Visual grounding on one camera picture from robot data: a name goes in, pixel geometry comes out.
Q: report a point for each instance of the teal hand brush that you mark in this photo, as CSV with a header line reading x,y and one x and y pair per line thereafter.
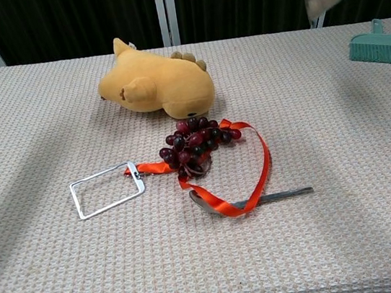
x,y
382,47

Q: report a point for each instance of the yellow plush toy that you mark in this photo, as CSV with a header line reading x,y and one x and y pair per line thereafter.
x,y
165,85

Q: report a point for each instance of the metal spoon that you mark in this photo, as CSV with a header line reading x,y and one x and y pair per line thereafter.
x,y
286,195

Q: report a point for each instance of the dark red grape bunch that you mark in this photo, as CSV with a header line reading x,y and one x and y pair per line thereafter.
x,y
195,143

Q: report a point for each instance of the clear badge holder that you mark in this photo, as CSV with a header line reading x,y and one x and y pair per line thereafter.
x,y
76,203

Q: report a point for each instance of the beige waffle tablecloth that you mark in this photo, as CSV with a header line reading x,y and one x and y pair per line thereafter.
x,y
90,278

